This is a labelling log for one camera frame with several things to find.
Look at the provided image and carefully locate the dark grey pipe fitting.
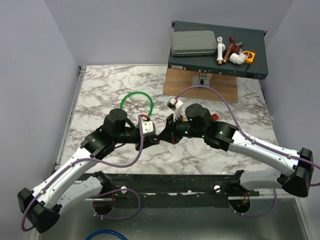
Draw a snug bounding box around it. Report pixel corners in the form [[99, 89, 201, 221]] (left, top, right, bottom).
[[234, 41, 243, 54]]

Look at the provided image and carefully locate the grey plastic case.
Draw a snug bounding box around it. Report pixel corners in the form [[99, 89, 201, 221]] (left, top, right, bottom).
[[170, 30, 218, 57]]

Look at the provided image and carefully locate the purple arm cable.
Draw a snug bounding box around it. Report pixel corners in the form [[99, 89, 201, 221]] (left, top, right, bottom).
[[21, 122, 145, 232], [176, 85, 320, 218]]

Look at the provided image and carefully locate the white elbow pipe fitting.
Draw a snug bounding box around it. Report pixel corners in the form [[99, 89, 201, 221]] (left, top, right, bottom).
[[229, 52, 247, 65]]

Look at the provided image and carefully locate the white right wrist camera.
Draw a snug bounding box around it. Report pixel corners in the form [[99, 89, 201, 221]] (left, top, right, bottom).
[[166, 97, 184, 121]]

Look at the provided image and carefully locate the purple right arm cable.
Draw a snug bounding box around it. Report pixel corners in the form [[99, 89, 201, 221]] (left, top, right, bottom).
[[176, 85, 320, 218]]

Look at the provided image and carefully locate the green cable lock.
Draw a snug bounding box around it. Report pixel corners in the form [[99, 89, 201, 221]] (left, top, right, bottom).
[[119, 91, 154, 118]]

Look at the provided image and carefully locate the yellow tape measure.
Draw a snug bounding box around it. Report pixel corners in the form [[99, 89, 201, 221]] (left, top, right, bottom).
[[242, 50, 256, 64]]

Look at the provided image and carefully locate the grey metal bracket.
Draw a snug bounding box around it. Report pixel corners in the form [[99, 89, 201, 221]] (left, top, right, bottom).
[[192, 73, 212, 87]]

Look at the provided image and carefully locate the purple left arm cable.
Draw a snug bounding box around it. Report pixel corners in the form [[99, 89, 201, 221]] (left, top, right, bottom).
[[21, 122, 145, 232]]

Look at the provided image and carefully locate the wooden board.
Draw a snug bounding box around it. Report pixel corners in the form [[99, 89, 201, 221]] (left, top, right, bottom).
[[162, 68, 239, 104]]

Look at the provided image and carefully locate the blue cable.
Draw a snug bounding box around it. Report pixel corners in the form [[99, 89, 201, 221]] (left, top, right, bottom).
[[85, 229, 129, 240]]

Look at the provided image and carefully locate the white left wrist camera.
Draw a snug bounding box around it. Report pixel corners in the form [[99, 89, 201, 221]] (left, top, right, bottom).
[[139, 120, 156, 137]]

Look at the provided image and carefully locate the dark teal network switch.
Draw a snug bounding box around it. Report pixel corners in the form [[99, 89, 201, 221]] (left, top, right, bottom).
[[168, 21, 268, 80]]

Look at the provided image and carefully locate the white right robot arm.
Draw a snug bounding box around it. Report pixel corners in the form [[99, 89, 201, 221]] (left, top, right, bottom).
[[158, 98, 314, 198]]

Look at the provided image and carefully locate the brown pipe fitting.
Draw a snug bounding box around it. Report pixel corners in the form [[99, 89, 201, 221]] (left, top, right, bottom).
[[222, 36, 238, 63]]

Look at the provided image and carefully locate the white pipe fitting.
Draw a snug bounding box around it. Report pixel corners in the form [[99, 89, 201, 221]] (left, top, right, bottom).
[[216, 36, 226, 65]]

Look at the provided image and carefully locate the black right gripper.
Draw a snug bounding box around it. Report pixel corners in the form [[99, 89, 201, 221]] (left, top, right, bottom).
[[157, 112, 206, 145]]

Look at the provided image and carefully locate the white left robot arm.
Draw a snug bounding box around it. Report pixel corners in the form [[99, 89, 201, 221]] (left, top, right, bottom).
[[17, 108, 156, 233]]

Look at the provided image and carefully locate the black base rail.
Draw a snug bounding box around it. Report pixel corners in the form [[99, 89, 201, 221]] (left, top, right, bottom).
[[82, 172, 261, 210]]

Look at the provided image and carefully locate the red plastic seal tag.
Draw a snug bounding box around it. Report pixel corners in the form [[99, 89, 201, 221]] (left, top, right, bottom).
[[211, 114, 219, 121]]

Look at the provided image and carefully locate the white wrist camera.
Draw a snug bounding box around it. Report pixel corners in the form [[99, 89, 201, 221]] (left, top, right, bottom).
[[166, 97, 184, 121], [139, 120, 156, 137]]

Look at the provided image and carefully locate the aluminium side rail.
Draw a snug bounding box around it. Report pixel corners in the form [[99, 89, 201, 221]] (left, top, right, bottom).
[[53, 66, 87, 172]]

